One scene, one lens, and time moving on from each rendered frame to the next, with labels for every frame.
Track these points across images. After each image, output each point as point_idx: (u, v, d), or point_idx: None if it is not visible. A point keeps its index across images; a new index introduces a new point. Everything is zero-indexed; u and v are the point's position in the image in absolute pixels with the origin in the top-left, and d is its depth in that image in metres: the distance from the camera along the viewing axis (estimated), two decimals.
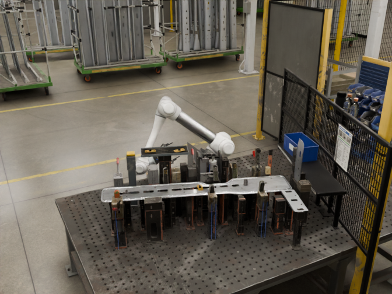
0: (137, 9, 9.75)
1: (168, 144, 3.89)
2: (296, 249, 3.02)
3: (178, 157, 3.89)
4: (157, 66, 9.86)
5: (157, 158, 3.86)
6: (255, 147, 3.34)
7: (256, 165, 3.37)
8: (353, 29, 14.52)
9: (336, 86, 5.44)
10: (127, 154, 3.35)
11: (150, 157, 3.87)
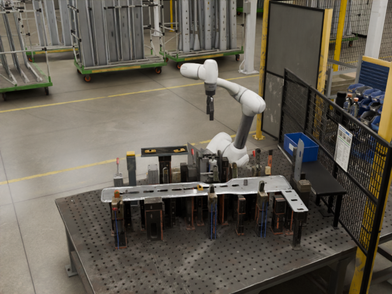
0: (137, 9, 9.75)
1: (208, 109, 3.31)
2: (296, 249, 3.02)
3: (211, 119, 3.20)
4: (157, 66, 9.86)
5: None
6: (255, 147, 3.33)
7: (256, 165, 3.37)
8: (353, 29, 14.52)
9: (336, 86, 5.44)
10: (127, 154, 3.35)
11: None
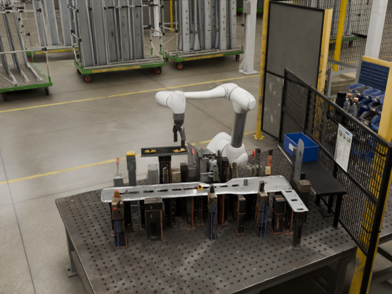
0: (137, 9, 9.75)
1: (175, 137, 3.43)
2: (296, 249, 3.02)
3: (182, 147, 3.33)
4: (157, 66, 9.86)
5: None
6: (255, 147, 3.33)
7: (256, 165, 3.37)
8: (353, 29, 14.52)
9: (336, 86, 5.44)
10: (127, 154, 3.35)
11: None
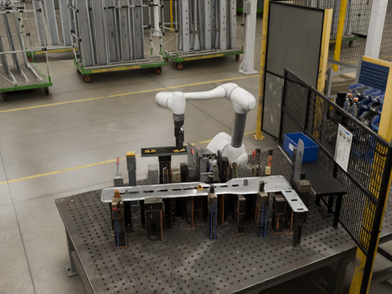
0: (137, 9, 9.75)
1: (177, 142, 3.42)
2: (296, 249, 3.02)
3: (181, 148, 3.38)
4: (157, 66, 9.86)
5: None
6: (255, 147, 3.33)
7: (256, 165, 3.37)
8: (353, 29, 14.52)
9: (336, 86, 5.44)
10: (127, 154, 3.35)
11: None
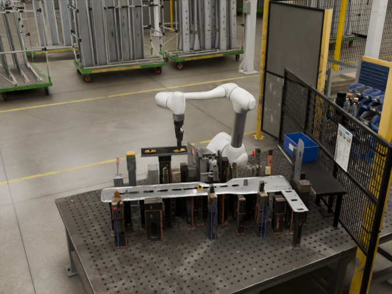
0: (137, 9, 9.75)
1: (179, 143, 3.40)
2: (296, 249, 3.02)
3: (179, 147, 3.40)
4: (157, 66, 9.86)
5: None
6: (255, 147, 3.33)
7: (256, 165, 3.37)
8: (353, 29, 14.52)
9: (336, 86, 5.44)
10: (127, 154, 3.35)
11: None
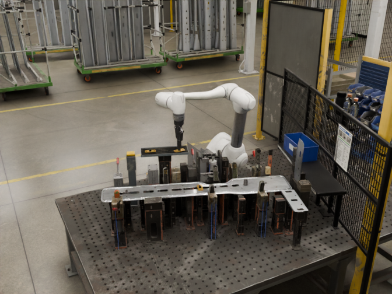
0: (137, 9, 9.75)
1: (179, 143, 3.40)
2: (296, 249, 3.02)
3: (179, 147, 3.40)
4: (157, 66, 9.86)
5: None
6: (255, 147, 3.33)
7: (256, 165, 3.37)
8: (353, 29, 14.52)
9: (336, 86, 5.44)
10: (127, 154, 3.35)
11: None
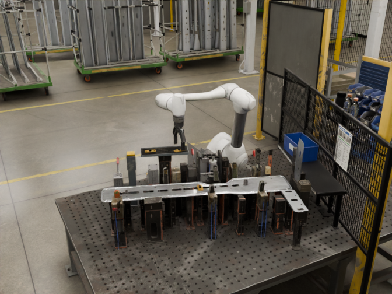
0: (137, 9, 9.75)
1: (175, 139, 3.44)
2: (296, 249, 3.02)
3: (182, 149, 3.34)
4: (157, 66, 9.86)
5: None
6: (255, 147, 3.33)
7: (256, 165, 3.37)
8: (353, 29, 14.52)
9: (336, 86, 5.44)
10: (127, 154, 3.35)
11: None
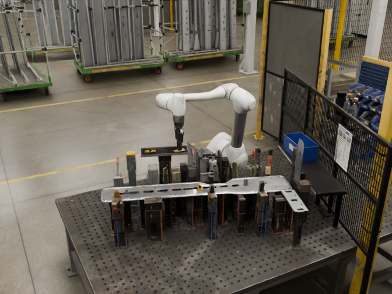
0: (137, 9, 9.75)
1: None
2: (296, 249, 3.02)
3: (179, 149, 3.40)
4: (157, 66, 9.86)
5: None
6: (255, 147, 3.33)
7: (256, 165, 3.37)
8: (353, 29, 14.52)
9: (336, 86, 5.44)
10: (127, 154, 3.35)
11: None
